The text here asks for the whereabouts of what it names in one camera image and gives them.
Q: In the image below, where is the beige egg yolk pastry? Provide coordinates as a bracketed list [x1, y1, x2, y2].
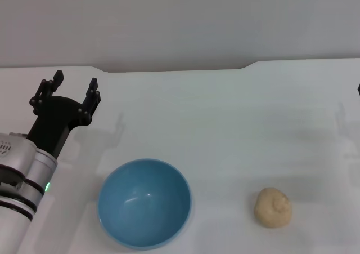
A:
[254, 187, 293, 229]

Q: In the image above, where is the blue ceramic bowl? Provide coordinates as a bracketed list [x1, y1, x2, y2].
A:
[97, 158, 192, 251]

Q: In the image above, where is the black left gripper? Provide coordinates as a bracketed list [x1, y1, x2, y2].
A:
[26, 70, 101, 159]

